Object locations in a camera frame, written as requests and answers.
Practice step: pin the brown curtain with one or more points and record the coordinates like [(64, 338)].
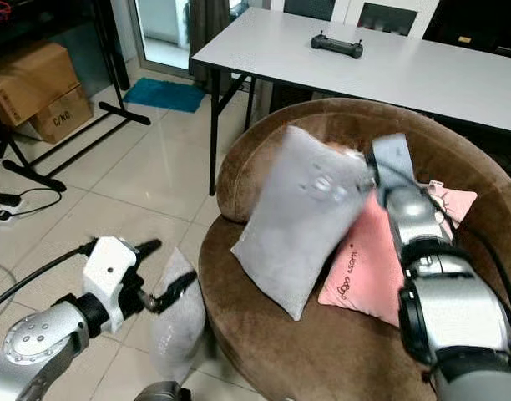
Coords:
[(208, 29)]

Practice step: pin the pink pillow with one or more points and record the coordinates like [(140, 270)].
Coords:
[(364, 267)]

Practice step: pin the white folding table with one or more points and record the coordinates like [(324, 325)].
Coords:
[(397, 71)]

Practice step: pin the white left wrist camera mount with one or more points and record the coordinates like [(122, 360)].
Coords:
[(109, 267)]

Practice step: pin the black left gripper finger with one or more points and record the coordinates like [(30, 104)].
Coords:
[(160, 304), (179, 284)]

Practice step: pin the small printed cardboard box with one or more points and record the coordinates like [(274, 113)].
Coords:
[(68, 117)]

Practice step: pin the teal floor mat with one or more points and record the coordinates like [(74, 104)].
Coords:
[(164, 94)]

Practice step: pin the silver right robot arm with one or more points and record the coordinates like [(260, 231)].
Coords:
[(456, 309)]

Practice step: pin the black remote controller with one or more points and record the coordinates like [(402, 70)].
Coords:
[(337, 44)]

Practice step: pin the brown round plush sofa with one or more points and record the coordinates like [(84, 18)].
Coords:
[(297, 359)]

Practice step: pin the black metal rack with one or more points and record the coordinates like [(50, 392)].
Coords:
[(113, 50)]

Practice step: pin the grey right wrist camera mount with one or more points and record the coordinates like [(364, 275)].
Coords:
[(393, 154)]

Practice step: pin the grey robot leg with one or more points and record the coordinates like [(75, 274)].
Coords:
[(164, 392)]

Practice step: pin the glass door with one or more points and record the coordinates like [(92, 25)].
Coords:
[(162, 29)]

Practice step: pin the white power strip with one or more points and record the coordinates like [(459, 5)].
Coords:
[(9, 207)]

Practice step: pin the large cardboard box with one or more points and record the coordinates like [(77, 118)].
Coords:
[(30, 79)]

